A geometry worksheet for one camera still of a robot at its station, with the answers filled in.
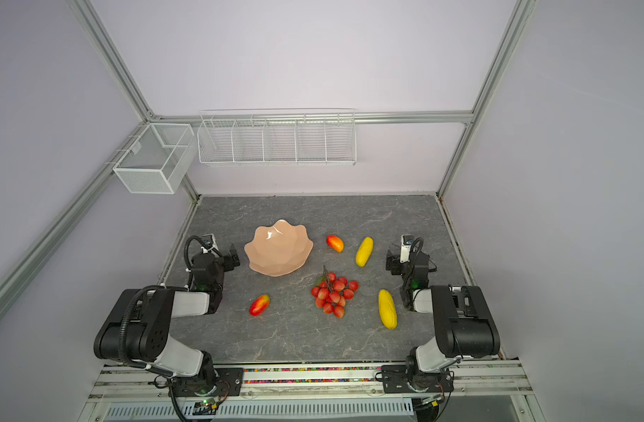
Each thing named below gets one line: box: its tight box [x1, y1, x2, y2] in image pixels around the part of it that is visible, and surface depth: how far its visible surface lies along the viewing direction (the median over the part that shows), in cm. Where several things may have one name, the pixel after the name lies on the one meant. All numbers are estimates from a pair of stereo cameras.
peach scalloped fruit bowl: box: [243, 218, 315, 277], surface depth 103 cm
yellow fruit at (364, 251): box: [355, 236, 374, 268], surface depth 101 cm
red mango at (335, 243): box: [325, 234, 344, 254], surface depth 103 cm
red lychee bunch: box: [310, 265, 359, 319], surface depth 88 cm
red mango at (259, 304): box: [248, 293, 271, 317], surface depth 87 cm
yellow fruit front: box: [377, 289, 398, 330], surface depth 86 cm
